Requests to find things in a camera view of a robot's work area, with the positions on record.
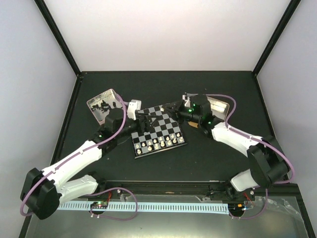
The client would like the gold tin box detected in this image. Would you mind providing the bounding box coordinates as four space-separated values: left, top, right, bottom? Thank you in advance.
185 94 229 128

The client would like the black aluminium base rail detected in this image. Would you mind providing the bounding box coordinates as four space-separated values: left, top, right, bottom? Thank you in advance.
94 180 302 199

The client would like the light blue slotted cable duct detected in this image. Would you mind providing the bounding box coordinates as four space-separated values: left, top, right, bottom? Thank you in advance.
58 201 229 215

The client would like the left black frame post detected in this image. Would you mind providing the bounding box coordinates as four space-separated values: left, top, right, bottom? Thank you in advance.
34 0 81 76

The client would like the small circuit board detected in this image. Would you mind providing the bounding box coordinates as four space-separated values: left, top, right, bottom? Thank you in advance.
90 201 108 209
228 203 254 212

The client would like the left small circuit board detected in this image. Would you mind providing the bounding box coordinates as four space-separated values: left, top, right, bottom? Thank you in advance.
90 201 108 209

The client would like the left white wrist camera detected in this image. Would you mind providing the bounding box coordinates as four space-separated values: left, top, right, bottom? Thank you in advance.
127 99 142 120

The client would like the right small circuit board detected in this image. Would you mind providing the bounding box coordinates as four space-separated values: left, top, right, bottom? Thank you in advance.
228 203 254 212

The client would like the black and silver chessboard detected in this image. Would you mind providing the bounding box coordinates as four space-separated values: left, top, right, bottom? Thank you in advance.
131 105 187 159

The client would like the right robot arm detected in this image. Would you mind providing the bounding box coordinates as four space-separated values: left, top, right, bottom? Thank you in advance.
161 94 294 200

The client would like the pink tin box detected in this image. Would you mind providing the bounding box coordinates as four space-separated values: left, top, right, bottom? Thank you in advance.
86 89 122 125

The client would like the right black frame post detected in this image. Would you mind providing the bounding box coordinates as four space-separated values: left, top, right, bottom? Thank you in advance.
252 0 301 77

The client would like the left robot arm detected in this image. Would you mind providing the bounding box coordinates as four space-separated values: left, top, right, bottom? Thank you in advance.
20 109 154 220

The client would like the black frame post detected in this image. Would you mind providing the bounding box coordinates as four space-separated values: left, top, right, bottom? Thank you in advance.
34 0 81 76
252 0 301 77

